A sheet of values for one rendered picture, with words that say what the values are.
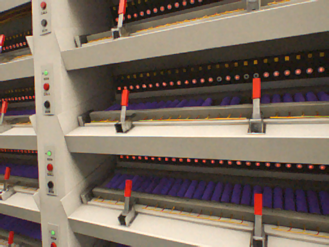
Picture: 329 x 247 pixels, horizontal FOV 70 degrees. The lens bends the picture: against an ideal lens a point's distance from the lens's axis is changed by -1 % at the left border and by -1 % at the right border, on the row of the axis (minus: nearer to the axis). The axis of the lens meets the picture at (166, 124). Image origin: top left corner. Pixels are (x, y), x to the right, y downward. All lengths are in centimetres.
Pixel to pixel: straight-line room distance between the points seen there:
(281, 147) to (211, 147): 11
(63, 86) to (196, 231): 43
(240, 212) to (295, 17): 35
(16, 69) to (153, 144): 46
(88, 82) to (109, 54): 16
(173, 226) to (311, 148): 29
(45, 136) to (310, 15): 59
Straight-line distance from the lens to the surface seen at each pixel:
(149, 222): 54
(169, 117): 51
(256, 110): 42
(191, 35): 45
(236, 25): 44
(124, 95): 52
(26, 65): 73
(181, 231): 51
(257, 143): 41
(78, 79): 65
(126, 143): 50
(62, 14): 67
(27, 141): 73
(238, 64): 57
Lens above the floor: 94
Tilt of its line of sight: 2 degrees down
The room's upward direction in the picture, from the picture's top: 2 degrees counter-clockwise
